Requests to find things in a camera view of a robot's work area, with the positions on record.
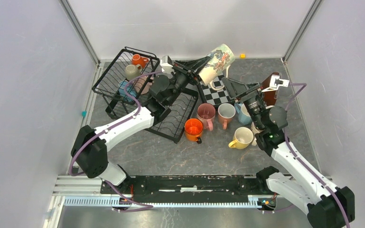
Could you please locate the yellow cup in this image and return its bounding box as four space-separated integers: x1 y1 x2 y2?
228 127 257 150

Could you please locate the beige mug in basket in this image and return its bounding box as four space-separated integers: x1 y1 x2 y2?
125 64 142 81

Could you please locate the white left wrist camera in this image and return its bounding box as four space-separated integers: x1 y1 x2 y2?
160 55 174 75

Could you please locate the pink floral mug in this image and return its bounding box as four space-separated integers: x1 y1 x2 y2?
197 103 216 131

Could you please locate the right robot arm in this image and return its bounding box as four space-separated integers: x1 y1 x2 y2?
222 75 355 228

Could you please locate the orange cup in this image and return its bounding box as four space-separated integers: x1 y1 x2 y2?
184 118 203 144

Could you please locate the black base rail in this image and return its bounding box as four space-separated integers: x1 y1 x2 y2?
116 175 277 203

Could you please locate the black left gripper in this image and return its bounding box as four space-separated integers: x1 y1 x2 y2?
166 56 211 105

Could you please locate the cream mug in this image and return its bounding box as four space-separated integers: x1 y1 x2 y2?
199 44 236 91

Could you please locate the salmon pink mug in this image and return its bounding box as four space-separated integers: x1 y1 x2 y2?
218 103 236 130

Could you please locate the black white chessboard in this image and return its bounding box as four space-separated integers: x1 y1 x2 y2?
198 82 235 109

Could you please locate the black dish rack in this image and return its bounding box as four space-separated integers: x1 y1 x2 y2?
105 80 199 143

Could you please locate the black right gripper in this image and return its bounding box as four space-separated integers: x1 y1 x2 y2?
222 77 266 130

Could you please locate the brown wedge object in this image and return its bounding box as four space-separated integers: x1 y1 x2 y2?
262 72 281 106

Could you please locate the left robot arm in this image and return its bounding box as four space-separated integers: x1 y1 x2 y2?
68 56 210 194

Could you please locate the blue cup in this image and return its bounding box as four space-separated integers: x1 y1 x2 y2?
118 80 137 102

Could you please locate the pale pink mug in rack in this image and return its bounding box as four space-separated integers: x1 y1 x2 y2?
134 76 152 95

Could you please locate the orange mug in basket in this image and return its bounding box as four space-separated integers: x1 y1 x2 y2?
131 54 150 69

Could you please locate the black wire basket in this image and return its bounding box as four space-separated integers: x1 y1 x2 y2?
92 47 160 101

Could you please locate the light blue mug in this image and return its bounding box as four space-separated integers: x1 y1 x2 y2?
234 103 252 125

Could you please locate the tan tall cup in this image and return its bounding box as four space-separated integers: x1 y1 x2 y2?
250 122 262 146

